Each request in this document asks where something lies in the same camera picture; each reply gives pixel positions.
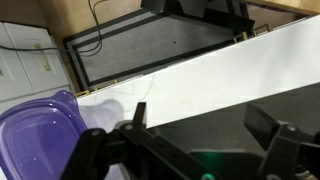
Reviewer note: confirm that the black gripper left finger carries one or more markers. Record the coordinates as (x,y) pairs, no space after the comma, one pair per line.
(150,150)

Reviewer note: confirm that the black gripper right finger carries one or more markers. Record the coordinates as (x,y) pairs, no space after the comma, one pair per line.
(280,150)

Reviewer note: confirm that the purple plastic container lid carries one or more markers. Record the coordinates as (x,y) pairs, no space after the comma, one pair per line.
(33,140)

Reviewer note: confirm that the white panel door cabinet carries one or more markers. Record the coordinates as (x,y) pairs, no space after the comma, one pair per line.
(26,60)

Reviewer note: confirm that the black metal stand frame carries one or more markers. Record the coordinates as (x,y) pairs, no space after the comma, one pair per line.
(173,6)

